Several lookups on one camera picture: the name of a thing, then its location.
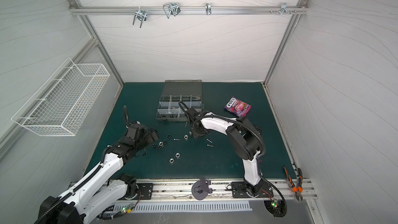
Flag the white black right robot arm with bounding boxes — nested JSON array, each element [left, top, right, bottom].
[[183, 108, 265, 198]]

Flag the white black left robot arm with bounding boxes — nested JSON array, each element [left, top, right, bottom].
[[36, 121, 159, 224]]

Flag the grey plastic organizer box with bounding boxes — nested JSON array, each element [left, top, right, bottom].
[[156, 80, 204, 122]]

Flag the purple Fox's candy bag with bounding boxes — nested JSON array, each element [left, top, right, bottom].
[[224, 97, 251, 117]]

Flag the black round cap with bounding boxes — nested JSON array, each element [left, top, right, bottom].
[[191, 178, 213, 201]]

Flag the metal u-bolt clamp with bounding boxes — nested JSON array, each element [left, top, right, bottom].
[[132, 8, 147, 28], [163, 2, 181, 19]]

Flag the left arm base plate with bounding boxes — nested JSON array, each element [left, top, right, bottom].
[[136, 183, 153, 200]]

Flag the white slotted cable duct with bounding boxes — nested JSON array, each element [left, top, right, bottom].
[[130, 201, 252, 213]]

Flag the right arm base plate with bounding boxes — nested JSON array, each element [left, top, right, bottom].
[[226, 180, 274, 199]]

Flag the white wire basket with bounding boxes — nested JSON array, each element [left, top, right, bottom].
[[11, 58, 110, 136]]

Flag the orange handled pliers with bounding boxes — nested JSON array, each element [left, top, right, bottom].
[[284, 167, 303, 201]]

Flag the metal bracket clip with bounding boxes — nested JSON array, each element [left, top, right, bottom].
[[205, 3, 211, 16]]

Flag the aluminium crossbar rail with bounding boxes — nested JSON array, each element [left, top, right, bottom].
[[69, 5, 309, 16]]

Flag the metal bracket with screws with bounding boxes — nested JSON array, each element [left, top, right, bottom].
[[269, 3, 297, 15]]

